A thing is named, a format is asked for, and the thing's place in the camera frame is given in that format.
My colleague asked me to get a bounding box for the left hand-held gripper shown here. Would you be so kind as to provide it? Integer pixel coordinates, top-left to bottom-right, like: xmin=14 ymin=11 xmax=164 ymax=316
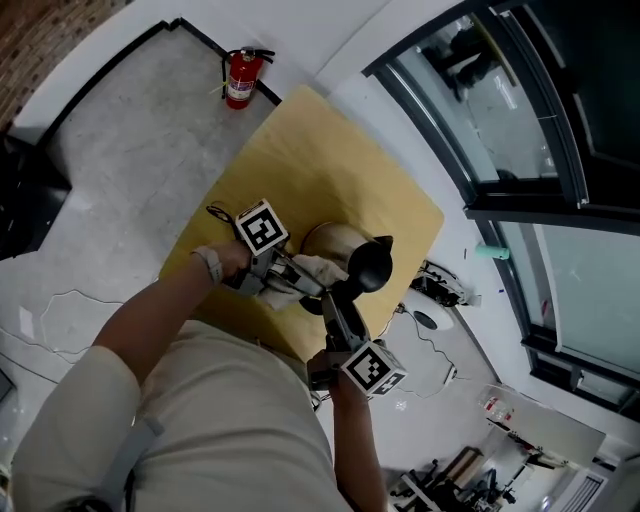
xmin=222 ymin=198 xmax=330 ymax=301

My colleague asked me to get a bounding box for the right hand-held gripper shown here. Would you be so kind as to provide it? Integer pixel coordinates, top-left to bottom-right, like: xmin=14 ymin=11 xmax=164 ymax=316
xmin=305 ymin=291 xmax=408 ymax=400

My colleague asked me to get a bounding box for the white cloth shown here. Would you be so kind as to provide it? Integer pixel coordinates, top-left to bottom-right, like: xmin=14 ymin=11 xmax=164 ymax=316
xmin=256 ymin=253 xmax=351 ymax=312

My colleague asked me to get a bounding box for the steel kettle with black lid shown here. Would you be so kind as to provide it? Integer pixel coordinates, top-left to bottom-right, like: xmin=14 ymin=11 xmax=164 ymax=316
xmin=301 ymin=221 xmax=396 ymax=317

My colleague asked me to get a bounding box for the person's left forearm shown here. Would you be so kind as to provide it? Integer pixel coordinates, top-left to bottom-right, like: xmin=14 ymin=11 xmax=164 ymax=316
xmin=92 ymin=239 xmax=254 ymax=386

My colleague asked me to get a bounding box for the person's right forearm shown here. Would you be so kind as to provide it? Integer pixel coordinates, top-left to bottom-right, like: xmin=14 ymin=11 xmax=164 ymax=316
xmin=329 ymin=382 xmax=389 ymax=512

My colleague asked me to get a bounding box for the white dome device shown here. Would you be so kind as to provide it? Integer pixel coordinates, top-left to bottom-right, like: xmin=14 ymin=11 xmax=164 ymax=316
xmin=402 ymin=289 xmax=454 ymax=333

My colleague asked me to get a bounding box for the beige wristband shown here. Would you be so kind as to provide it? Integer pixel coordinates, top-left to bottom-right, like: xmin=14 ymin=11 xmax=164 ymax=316
xmin=191 ymin=246 xmax=225 ymax=285

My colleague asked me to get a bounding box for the white robot vacuum device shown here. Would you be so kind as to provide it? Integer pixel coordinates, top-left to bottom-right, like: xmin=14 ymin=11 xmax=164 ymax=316
xmin=412 ymin=259 xmax=484 ymax=307

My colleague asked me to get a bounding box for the person's beige shirt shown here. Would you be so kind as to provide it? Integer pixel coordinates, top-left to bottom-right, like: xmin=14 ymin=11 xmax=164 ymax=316
xmin=9 ymin=319 xmax=351 ymax=512

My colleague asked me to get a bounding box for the green cylinder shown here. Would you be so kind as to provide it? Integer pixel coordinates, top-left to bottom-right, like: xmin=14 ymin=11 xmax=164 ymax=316
xmin=474 ymin=243 xmax=511 ymax=262

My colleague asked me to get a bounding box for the clear plastic bottle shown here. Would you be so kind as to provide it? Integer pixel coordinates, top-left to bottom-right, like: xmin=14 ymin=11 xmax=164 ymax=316
xmin=477 ymin=394 xmax=517 ymax=424

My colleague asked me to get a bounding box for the red fire extinguisher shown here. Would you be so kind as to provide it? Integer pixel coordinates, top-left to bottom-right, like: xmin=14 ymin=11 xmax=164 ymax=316
xmin=219 ymin=46 xmax=276 ymax=110

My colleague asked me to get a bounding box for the black box on floor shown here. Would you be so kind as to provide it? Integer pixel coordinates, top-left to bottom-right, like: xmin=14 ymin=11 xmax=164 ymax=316
xmin=0 ymin=133 xmax=72 ymax=260

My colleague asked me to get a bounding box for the black strap loop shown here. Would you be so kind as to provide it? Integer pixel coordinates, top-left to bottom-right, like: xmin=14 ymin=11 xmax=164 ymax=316
xmin=205 ymin=202 xmax=240 ymax=236

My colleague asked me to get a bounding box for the black window frame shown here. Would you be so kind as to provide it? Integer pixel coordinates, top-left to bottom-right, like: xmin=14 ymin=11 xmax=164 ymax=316
xmin=362 ymin=0 xmax=640 ymax=416

